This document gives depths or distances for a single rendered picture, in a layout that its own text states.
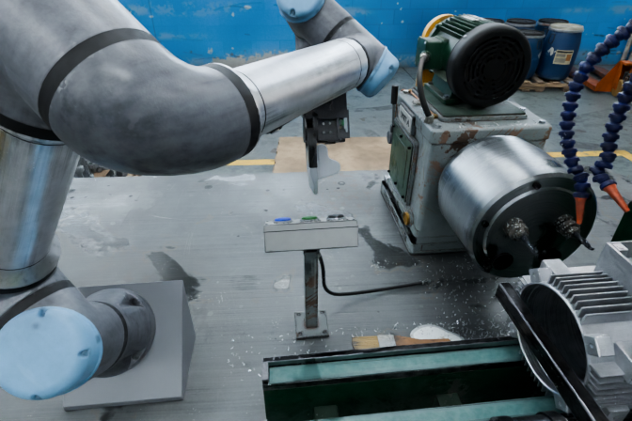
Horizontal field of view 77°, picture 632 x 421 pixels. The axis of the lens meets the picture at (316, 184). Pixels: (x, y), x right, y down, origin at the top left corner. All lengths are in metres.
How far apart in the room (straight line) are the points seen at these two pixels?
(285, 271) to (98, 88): 0.78
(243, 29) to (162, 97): 5.66
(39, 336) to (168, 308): 0.25
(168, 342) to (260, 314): 0.22
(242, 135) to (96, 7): 0.15
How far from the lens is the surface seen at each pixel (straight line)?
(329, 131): 0.73
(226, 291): 1.00
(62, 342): 0.64
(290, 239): 0.71
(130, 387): 0.86
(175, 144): 0.34
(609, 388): 0.66
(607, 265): 0.71
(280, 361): 0.71
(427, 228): 1.05
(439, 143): 0.93
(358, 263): 1.05
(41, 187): 0.51
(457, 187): 0.86
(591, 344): 0.64
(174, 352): 0.83
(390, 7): 6.05
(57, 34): 0.36
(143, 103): 0.33
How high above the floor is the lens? 1.50
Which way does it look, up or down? 31 degrees down
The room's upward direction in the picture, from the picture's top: straight up
